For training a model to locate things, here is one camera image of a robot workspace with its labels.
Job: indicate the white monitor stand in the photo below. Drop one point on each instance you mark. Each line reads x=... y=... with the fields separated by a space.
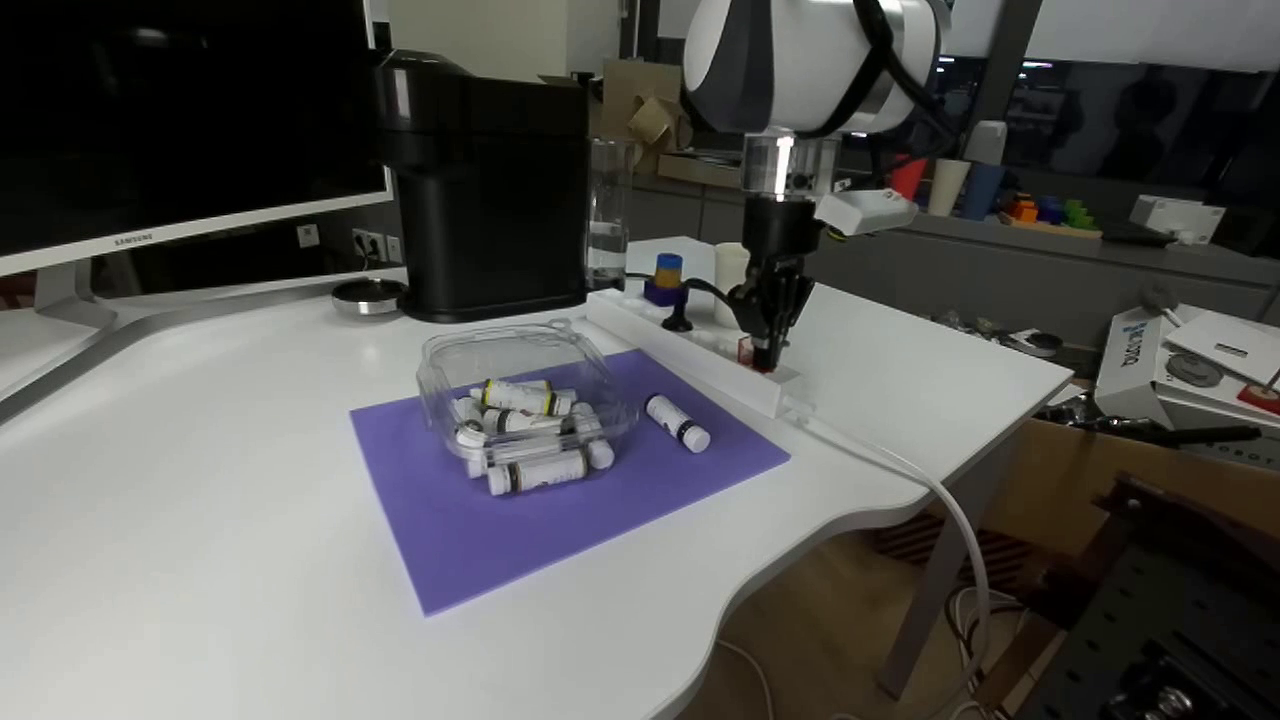
x=64 y=315

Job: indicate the blue cup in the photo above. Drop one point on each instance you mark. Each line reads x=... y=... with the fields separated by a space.
x=982 y=190

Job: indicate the purple mat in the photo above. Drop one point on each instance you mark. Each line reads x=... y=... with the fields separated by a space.
x=534 y=545

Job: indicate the white power strip orange switch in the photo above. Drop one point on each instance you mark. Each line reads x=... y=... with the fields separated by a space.
x=790 y=396

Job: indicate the white tube with black band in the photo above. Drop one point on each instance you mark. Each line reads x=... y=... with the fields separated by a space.
x=513 y=393
x=676 y=420
x=537 y=475
x=593 y=437
x=470 y=448

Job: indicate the small white box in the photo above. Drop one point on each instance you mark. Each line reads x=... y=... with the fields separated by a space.
x=1176 y=217

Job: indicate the beige cup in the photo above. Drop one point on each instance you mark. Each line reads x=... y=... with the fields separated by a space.
x=945 y=186

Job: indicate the white printed carton box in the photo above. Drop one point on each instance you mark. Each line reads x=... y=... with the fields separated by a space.
x=1186 y=365

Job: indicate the blue and yellow block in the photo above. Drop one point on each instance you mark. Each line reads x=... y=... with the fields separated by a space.
x=666 y=280

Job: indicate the large white-framed monitor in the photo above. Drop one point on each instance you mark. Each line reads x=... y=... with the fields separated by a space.
x=172 y=122

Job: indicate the black coffee machine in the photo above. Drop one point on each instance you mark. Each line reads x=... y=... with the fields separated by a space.
x=494 y=203

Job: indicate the orange toy block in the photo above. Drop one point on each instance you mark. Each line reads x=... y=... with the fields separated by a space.
x=1023 y=208

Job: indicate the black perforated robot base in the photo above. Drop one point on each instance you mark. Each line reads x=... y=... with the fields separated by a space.
x=1172 y=613

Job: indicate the grey low cabinet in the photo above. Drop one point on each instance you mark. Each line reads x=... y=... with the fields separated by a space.
x=961 y=275

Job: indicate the round black metal dish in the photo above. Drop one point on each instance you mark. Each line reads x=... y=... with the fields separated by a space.
x=367 y=296

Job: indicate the red toy block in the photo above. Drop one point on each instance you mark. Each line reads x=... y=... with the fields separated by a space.
x=911 y=178

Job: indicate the clear plastic container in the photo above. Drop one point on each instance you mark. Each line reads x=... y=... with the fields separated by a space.
x=507 y=354

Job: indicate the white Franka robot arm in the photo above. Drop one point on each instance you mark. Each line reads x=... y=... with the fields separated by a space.
x=801 y=62

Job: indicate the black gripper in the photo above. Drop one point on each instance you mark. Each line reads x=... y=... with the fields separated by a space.
x=777 y=229

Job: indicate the grey table leg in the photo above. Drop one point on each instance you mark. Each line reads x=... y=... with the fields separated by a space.
x=934 y=586

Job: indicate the white paper cup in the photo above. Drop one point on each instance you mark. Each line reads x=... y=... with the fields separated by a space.
x=734 y=268

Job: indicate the green toy block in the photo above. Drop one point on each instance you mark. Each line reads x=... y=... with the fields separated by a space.
x=1077 y=212

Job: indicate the brown cardboard box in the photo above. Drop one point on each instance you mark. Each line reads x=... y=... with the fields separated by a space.
x=645 y=122

